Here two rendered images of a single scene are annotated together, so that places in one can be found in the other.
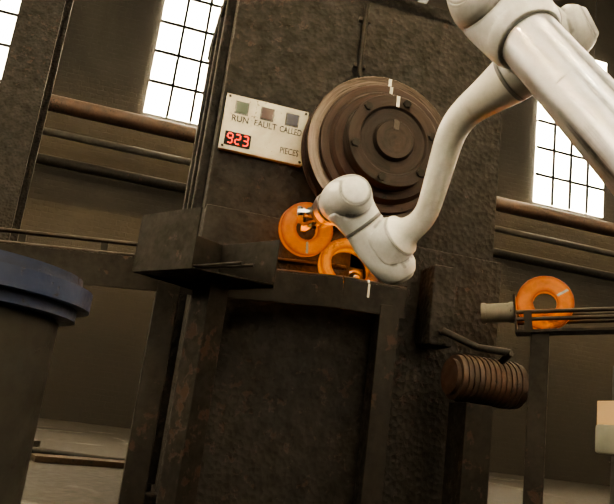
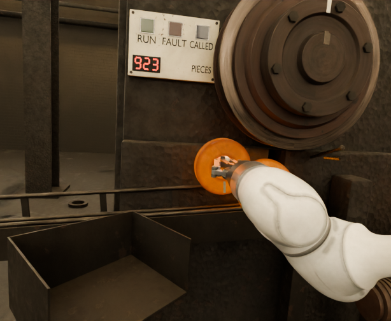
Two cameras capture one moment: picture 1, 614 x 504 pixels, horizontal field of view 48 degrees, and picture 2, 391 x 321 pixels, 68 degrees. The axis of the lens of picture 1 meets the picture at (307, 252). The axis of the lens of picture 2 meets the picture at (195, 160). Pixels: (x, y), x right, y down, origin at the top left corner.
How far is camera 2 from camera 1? 128 cm
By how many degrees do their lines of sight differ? 23
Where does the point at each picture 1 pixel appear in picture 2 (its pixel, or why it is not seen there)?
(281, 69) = not seen: outside the picture
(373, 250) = (319, 279)
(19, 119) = (39, 11)
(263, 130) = (172, 49)
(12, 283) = not seen: outside the picture
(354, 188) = (301, 223)
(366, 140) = (289, 62)
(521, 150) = not seen: outside the picture
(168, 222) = (23, 275)
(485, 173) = not seen: outside the picture
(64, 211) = (97, 50)
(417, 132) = (349, 42)
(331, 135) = (246, 57)
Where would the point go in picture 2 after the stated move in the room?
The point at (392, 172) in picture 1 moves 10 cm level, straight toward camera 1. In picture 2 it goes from (318, 98) to (328, 94)
